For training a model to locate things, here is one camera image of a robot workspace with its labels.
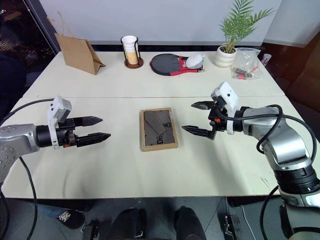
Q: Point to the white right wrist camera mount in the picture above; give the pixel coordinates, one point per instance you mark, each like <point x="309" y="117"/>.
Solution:
<point x="228" y="92"/>

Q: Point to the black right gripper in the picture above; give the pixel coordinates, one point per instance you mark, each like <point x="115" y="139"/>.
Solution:
<point x="218" y="112"/>

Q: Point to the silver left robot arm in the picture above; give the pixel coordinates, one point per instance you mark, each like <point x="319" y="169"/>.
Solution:
<point x="17" y="136"/>

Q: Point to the white ribbed plant pot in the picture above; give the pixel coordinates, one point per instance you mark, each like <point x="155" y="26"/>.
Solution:
<point x="225" y="58"/>

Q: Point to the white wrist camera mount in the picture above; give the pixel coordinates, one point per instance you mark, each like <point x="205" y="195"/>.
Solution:
<point x="228" y="92"/>
<point x="58" y="110"/>

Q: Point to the clear plastic bag of parts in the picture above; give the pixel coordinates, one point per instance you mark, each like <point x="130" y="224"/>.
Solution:
<point x="246" y="63"/>

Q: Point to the brown wooden cabinet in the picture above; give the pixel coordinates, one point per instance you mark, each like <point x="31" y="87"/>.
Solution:
<point x="306" y="75"/>

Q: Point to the wooden framed dark board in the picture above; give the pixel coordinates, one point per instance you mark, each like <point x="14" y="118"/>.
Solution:
<point x="157" y="130"/>

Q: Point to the brown paper bag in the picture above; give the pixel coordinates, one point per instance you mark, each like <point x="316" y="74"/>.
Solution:
<point x="76" y="53"/>

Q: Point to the black table tennis paddle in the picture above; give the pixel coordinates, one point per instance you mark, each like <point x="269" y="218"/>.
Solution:
<point x="165" y="64"/>

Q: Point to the white cup stack in holder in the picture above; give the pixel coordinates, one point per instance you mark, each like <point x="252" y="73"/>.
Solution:
<point x="133" y="65"/>

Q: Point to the person in dark clothes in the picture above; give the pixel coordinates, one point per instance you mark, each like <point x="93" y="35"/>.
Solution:
<point x="11" y="85"/>

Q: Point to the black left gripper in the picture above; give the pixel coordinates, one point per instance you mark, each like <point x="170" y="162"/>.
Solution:
<point x="66" y="138"/>

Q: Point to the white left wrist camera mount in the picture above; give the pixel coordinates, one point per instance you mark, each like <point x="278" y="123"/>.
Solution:
<point x="58" y="110"/>

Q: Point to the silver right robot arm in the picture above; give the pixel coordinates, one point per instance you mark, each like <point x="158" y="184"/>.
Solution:
<point x="282" y="140"/>

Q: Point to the dark rounded shape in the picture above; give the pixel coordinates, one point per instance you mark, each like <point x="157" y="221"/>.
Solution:
<point x="190" y="223"/>

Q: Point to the green palm plant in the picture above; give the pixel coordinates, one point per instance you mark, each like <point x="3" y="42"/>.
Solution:
<point x="237" y="23"/>

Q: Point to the small red grey object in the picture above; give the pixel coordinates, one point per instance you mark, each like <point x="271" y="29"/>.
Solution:
<point x="266" y="59"/>

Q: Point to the red table tennis paddle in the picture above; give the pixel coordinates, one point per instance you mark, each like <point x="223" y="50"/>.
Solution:
<point x="185" y="70"/>

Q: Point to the white paper cup stack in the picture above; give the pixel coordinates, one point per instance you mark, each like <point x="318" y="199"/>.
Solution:
<point x="130" y="50"/>

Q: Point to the black white sneaker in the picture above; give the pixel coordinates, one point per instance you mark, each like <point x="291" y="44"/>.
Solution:
<point x="71" y="218"/>

